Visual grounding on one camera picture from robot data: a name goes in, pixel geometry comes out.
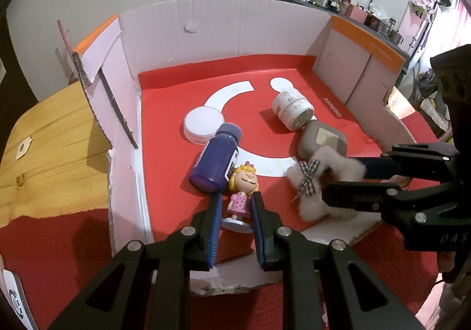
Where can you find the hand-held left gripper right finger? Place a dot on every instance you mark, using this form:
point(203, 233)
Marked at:
point(258, 230)

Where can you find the dark blue bottle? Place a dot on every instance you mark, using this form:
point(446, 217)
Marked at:
point(215, 160)

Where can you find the red printed bag liner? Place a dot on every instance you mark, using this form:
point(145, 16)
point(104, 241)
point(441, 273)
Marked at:
point(165, 94)

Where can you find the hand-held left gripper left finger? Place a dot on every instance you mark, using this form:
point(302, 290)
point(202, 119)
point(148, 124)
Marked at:
point(215, 230)

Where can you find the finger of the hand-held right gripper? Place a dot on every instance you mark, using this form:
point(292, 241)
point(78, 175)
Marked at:
point(360, 195)
point(404, 164)

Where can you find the white fluffy hair clip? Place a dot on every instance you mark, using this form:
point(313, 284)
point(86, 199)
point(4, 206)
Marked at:
point(333, 164)

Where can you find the grey square case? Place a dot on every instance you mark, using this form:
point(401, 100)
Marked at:
point(312, 138)

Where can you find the small paper tag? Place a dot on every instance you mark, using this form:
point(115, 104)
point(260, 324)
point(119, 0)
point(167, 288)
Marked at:
point(24, 148)

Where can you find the orange cardboard box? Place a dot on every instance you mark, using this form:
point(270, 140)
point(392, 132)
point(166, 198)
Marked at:
point(220, 28)

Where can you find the white cream jar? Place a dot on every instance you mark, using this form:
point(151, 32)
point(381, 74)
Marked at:
point(292, 109)

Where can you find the blonde doll figurine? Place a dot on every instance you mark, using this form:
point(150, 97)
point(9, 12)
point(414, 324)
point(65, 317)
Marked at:
point(243, 182)

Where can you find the red knit table cloth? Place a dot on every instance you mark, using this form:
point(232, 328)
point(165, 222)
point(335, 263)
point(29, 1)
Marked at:
point(55, 241)

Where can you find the pile of dark bags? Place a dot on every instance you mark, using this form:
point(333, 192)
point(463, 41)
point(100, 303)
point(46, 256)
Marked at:
point(432, 102)

